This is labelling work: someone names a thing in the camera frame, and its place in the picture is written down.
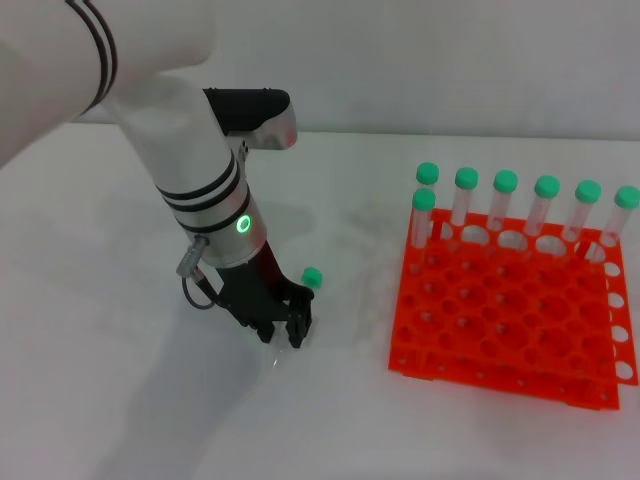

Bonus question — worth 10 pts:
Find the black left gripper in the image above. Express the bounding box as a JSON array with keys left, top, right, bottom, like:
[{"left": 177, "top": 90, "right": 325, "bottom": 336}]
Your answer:
[{"left": 213, "top": 241, "right": 317, "bottom": 351}]

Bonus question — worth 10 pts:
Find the clear test tube green cap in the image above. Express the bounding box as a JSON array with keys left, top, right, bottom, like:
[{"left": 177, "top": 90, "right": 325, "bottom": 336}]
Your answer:
[
  {"left": 268, "top": 266, "right": 324, "bottom": 372},
  {"left": 449, "top": 166, "right": 480, "bottom": 252},
  {"left": 522, "top": 175, "right": 561, "bottom": 257},
  {"left": 592, "top": 185, "right": 640, "bottom": 264},
  {"left": 410, "top": 188, "right": 438, "bottom": 275},
  {"left": 415, "top": 161, "right": 442, "bottom": 239},
  {"left": 485, "top": 170, "right": 519, "bottom": 252},
  {"left": 560, "top": 180, "right": 603, "bottom": 259}
]

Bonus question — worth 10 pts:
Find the orange test tube rack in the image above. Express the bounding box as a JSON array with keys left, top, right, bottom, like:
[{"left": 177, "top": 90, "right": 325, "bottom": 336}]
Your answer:
[{"left": 388, "top": 204, "right": 640, "bottom": 412}]

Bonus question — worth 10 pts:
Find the grey cable with connector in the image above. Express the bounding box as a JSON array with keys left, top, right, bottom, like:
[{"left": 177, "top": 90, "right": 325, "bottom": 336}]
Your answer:
[{"left": 174, "top": 234, "right": 224, "bottom": 310}]

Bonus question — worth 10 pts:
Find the black silver wrist camera box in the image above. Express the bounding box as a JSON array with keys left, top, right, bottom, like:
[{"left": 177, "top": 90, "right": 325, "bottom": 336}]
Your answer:
[{"left": 201, "top": 87, "right": 299, "bottom": 152}]

